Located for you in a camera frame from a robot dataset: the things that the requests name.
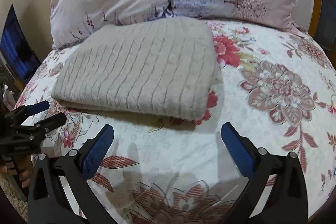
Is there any wooden door frame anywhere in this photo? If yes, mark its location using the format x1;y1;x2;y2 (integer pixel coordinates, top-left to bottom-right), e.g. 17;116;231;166
308;0;335;57

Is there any person's left hand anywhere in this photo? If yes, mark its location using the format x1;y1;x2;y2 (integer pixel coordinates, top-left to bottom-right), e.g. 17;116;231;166
0;152;34;189

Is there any beige textured rug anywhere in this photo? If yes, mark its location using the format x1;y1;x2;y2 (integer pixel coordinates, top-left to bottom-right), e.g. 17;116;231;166
0;173;28;223

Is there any glowing computer monitor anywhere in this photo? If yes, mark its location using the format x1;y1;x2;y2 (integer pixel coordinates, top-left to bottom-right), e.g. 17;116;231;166
1;5;41;84

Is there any beige knitted sweater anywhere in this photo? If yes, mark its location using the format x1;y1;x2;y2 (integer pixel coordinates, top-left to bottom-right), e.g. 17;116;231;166
51;17;219;121

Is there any floral bed sheet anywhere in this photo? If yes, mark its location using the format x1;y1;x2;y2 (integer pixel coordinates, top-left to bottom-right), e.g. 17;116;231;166
17;20;335;223

